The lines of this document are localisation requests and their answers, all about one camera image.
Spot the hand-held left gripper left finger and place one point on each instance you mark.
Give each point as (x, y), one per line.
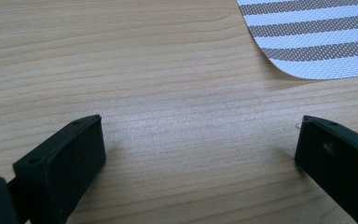
(62, 168)

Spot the grey white striped placemat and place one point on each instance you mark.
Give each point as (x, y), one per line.
(323, 46)

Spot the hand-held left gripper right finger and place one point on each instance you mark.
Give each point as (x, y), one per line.
(341, 161)

